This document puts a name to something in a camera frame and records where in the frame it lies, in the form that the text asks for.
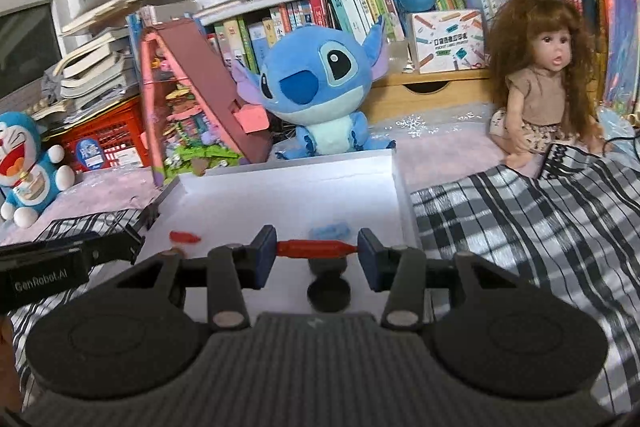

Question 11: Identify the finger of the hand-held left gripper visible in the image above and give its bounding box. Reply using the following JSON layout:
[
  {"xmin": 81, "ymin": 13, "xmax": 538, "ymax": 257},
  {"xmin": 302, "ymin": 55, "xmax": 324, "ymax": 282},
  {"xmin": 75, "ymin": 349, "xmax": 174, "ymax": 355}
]
[{"xmin": 80, "ymin": 223, "xmax": 147, "ymax": 266}]

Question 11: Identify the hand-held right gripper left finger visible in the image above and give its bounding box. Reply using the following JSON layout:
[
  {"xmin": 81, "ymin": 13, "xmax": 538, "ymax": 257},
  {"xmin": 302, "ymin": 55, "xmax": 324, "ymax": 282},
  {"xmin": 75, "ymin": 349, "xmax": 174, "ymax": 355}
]
[{"xmin": 115, "ymin": 224, "xmax": 278, "ymax": 332}]

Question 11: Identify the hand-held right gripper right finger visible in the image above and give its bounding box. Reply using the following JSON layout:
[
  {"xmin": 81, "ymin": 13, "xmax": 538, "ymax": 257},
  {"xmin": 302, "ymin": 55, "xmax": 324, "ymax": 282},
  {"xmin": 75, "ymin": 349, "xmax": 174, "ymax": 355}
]
[{"xmin": 357, "ymin": 228, "xmax": 524, "ymax": 332}]

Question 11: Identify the black round lid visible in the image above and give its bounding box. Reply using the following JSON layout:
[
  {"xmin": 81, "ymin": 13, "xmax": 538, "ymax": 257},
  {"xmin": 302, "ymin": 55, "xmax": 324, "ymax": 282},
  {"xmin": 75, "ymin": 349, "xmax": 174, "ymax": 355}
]
[
  {"xmin": 306, "ymin": 275, "xmax": 351, "ymax": 313},
  {"xmin": 307, "ymin": 259, "xmax": 349, "ymax": 278}
]

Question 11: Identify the red plastic pen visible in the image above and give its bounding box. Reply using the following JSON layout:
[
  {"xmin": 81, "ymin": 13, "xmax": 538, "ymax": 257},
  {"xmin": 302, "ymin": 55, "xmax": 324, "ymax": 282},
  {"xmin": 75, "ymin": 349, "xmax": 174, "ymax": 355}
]
[{"xmin": 276, "ymin": 238, "xmax": 360, "ymax": 262}]

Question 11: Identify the light blue plastic lid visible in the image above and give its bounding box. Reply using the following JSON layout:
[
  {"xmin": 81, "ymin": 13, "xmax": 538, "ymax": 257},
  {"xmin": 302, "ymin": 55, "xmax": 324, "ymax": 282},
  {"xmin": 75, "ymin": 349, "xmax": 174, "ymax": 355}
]
[{"xmin": 307, "ymin": 221, "xmax": 351, "ymax": 240}]

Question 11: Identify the white cardboard box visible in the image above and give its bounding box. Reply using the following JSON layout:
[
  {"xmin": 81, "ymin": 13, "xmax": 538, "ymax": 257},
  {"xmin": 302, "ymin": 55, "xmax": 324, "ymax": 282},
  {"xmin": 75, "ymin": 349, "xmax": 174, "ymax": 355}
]
[{"xmin": 132, "ymin": 148, "xmax": 434, "ymax": 326}]

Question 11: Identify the person's left forearm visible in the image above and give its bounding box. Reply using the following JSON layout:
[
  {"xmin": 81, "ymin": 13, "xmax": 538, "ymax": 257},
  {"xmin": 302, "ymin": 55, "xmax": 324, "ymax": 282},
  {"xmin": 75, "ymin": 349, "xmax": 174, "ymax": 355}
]
[{"xmin": 0, "ymin": 314, "xmax": 24, "ymax": 414}]

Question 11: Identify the blue cat robot plush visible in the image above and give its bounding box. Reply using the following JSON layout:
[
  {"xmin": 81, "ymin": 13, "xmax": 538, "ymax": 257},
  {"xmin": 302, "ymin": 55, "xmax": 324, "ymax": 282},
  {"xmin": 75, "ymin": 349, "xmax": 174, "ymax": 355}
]
[{"xmin": 0, "ymin": 111, "xmax": 76, "ymax": 228}]

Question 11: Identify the red plastic crate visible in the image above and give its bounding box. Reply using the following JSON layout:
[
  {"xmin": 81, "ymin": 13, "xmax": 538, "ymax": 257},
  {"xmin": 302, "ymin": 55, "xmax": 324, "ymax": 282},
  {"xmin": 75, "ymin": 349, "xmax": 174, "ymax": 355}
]
[{"xmin": 44, "ymin": 95, "xmax": 151, "ymax": 173}]

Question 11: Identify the black white plaid blanket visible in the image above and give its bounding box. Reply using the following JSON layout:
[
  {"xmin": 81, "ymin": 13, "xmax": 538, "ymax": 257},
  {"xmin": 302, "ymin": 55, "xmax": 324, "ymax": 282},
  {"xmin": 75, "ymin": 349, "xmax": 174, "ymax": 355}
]
[{"xmin": 0, "ymin": 142, "xmax": 640, "ymax": 414}]

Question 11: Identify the grey cloth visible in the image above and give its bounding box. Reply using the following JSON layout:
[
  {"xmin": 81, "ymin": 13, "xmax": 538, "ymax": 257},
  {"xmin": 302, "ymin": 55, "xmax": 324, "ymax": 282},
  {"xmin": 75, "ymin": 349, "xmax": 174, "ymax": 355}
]
[{"xmin": 40, "ymin": 72, "xmax": 64, "ymax": 100}]

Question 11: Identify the stack of worn books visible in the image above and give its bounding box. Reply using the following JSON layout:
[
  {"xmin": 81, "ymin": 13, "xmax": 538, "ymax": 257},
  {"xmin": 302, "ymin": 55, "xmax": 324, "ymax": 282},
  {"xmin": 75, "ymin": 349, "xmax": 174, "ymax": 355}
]
[{"xmin": 27, "ymin": 0, "xmax": 174, "ymax": 126}]

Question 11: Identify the wooden drawer organizer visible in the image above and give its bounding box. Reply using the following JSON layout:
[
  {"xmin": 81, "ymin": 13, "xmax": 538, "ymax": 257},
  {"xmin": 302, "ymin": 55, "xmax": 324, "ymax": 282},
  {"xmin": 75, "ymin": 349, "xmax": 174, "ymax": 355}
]
[{"xmin": 362, "ymin": 66, "xmax": 499, "ymax": 126}]

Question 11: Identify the blue alien plush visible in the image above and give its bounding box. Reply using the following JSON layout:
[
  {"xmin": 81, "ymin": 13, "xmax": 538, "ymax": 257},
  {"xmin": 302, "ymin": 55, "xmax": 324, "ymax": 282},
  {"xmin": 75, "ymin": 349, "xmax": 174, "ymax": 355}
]
[{"xmin": 229, "ymin": 14, "xmax": 399, "ymax": 160}]

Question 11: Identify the pink triangular toy house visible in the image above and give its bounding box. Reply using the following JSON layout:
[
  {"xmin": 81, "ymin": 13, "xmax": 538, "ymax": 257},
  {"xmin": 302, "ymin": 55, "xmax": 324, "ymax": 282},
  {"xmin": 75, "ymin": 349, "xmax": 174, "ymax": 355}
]
[{"xmin": 138, "ymin": 17, "xmax": 275, "ymax": 188}]

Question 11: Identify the label printer box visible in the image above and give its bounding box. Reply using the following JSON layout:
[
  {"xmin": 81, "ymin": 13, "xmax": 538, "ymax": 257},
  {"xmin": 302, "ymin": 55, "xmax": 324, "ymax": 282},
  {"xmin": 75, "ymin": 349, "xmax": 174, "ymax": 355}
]
[{"xmin": 404, "ymin": 6, "xmax": 489, "ymax": 76}]

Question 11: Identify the row of small shelf books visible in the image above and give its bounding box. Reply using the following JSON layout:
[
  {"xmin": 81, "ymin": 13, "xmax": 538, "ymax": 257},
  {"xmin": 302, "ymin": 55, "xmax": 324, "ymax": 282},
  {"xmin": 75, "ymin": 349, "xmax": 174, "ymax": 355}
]
[{"xmin": 197, "ymin": 0, "xmax": 341, "ymax": 73}]

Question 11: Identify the brown-haired baby doll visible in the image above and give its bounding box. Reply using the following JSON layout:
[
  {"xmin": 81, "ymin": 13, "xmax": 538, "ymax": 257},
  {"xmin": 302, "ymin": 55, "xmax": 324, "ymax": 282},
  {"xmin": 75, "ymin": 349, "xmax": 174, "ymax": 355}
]
[{"xmin": 485, "ymin": 0, "xmax": 614, "ymax": 170}]

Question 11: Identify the row of thin colourful booklets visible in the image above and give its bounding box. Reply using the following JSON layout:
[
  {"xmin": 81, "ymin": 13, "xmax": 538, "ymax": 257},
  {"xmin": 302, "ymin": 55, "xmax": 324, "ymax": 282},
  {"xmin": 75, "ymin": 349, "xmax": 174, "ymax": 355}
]
[{"xmin": 582, "ymin": 0, "xmax": 640, "ymax": 118}]

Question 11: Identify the black cable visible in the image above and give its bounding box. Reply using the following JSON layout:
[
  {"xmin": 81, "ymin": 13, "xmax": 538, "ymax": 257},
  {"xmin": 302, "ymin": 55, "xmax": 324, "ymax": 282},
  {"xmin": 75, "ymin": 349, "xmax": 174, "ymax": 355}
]
[{"xmin": 597, "ymin": 134, "xmax": 640, "ymax": 158}]

